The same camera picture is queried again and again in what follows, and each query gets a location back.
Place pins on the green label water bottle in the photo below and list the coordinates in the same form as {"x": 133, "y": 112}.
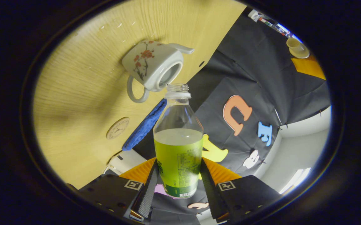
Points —
{"x": 179, "y": 156}

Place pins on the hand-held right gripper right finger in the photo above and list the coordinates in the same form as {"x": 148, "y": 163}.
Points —
{"x": 210, "y": 193}

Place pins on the ceiling light panel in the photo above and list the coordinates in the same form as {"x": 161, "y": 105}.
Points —
{"x": 296, "y": 179}

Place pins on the round cork coaster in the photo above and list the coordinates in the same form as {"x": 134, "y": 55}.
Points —
{"x": 118, "y": 128}

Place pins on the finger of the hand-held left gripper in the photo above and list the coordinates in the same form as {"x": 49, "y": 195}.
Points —
{"x": 310, "y": 67}

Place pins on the computer monitor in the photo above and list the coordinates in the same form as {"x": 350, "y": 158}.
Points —
{"x": 268, "y": 22}

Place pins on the white toaster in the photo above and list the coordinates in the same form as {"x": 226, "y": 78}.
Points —
{"x": 127, "y": 161}

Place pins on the blue towel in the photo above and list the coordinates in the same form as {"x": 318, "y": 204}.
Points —
{"x": 144, "y": 126}

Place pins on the white floral teacup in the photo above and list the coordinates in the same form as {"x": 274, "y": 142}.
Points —
{"x": 152, "y": 62}

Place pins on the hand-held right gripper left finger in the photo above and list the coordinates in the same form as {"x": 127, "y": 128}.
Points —
{"x": 149, "y": 193}

